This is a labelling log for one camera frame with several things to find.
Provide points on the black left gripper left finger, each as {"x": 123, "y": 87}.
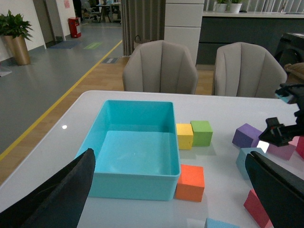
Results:
{"x": 58, "y": 202}

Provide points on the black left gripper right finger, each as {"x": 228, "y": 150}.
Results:
{"x": 280, "y": 192}

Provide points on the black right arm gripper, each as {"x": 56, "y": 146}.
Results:
{"x": 277, "y": 133}

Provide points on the light blue foam cube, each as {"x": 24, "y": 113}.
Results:
{"x": 240, "y": 162}
{"x": 212, "y": 223}

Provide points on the pink foam cube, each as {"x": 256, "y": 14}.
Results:
{"x": 284, "y": 152}

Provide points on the dark red foam cube far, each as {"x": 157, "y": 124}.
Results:
{"x": 300, "y": 147}

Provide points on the red foam cube near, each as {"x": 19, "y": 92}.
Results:
{"x": 256, "y": 210}

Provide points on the purple foam cube far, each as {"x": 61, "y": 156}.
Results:
{"x": 246, "y": 136}

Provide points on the right grey chair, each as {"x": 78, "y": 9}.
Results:
{"x": 246, "y": 70}

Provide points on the grey chair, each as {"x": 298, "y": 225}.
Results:
{"x": 246, "y": 70}
{"x": 160, "y": 67}

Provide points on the green foam cube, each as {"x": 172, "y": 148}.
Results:
{"x": 202, "y": 133}

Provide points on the black box on right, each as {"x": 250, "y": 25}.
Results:
{"x": 290, "y": 49}

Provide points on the orange foam cube near bin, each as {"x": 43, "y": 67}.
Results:
{"x": 191, "y": 183}

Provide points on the yellow foam cube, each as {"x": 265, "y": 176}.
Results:
{"x": 185, "y": 136}

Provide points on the cyan plastic bin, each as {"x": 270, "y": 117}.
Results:
{"x": 136, "y": 150}

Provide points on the dark grey counter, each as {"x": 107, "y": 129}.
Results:
{"x": 262, "y": 30}

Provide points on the white potted plant right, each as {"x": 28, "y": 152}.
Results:
{"x": 235, "y": 6}

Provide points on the white potted plant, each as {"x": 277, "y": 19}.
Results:
{"x": 220, "y": 5}
{"x": 235, "y": 6}

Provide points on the left grey chair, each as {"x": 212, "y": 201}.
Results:
{"x": 160, "y": 67}

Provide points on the white potted plant left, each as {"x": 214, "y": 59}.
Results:
{"x": 220, "y": 5}

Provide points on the white drawer cabinet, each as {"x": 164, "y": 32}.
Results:
{"x": 183, "y": 23}

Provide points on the potted plant gold pot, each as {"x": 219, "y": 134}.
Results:
{"x": 15, "y": 31}

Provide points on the red fire extinguisher box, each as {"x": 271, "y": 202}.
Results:
{"x": 74, "y": 27}

